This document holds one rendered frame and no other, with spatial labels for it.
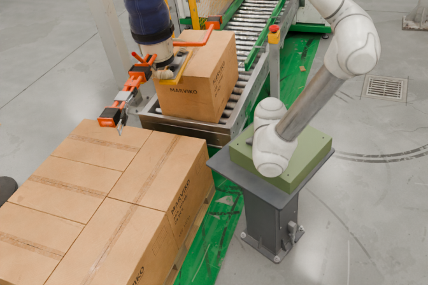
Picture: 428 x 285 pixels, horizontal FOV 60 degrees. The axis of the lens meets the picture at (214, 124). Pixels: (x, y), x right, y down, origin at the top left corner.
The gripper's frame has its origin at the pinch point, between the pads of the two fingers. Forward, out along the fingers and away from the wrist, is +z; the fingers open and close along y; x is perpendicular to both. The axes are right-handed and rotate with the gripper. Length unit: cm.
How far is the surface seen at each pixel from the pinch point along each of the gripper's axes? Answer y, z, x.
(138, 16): 40, 23, -41
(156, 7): 40, 13, -42
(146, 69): 19, 32, -54
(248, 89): 50, 1, -150
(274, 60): 53, -25, -140
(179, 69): 29, 23, -75
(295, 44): 170, -54, -277
